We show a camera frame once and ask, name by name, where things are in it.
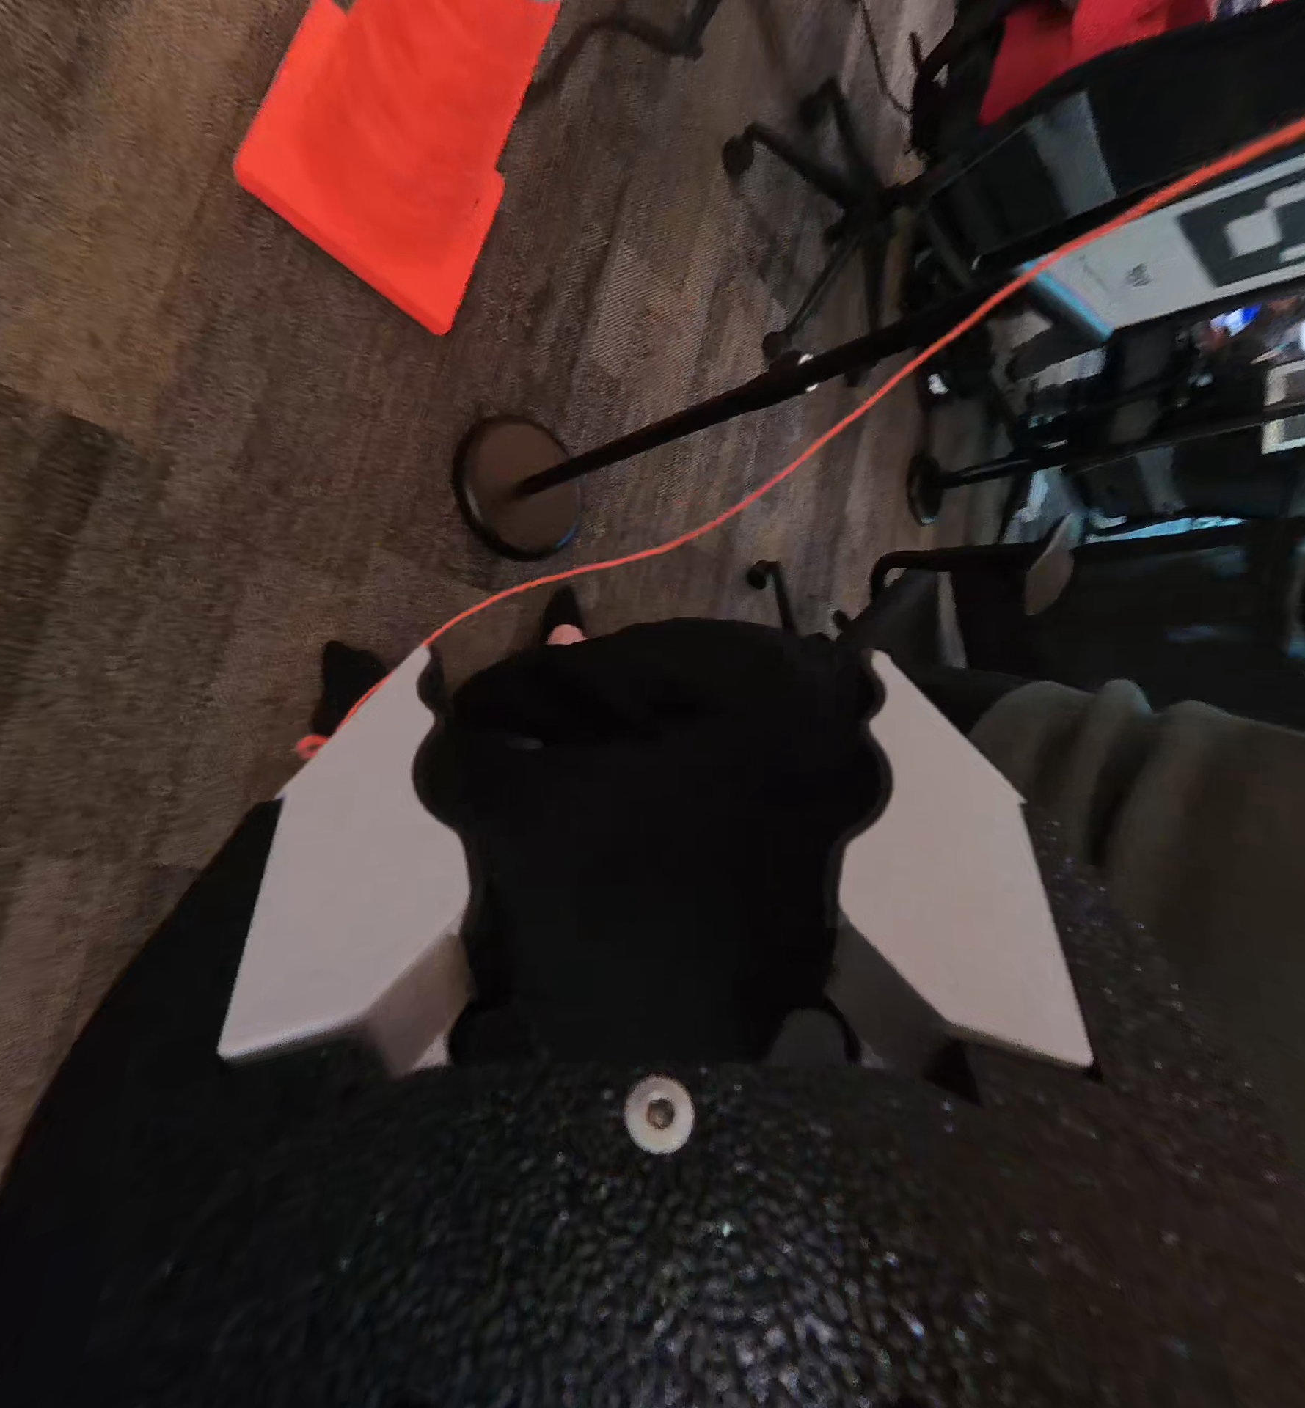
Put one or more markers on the person's black shoe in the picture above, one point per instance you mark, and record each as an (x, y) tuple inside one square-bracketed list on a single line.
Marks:
[(350, 687)]

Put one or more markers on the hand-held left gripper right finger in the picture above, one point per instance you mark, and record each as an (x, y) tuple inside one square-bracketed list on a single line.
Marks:
[(962, 902)]

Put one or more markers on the black mesh office chair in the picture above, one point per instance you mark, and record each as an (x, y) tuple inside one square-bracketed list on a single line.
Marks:
[(852, 199)]

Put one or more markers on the orange striped traffic cone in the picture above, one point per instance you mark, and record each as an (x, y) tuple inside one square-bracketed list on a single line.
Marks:
[(401, 133)]

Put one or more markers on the black framed floor sign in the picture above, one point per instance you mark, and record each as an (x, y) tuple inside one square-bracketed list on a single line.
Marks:
[(517, 489)]

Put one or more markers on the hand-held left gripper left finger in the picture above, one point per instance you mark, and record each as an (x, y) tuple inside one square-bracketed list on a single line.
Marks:
[(335, 902)]

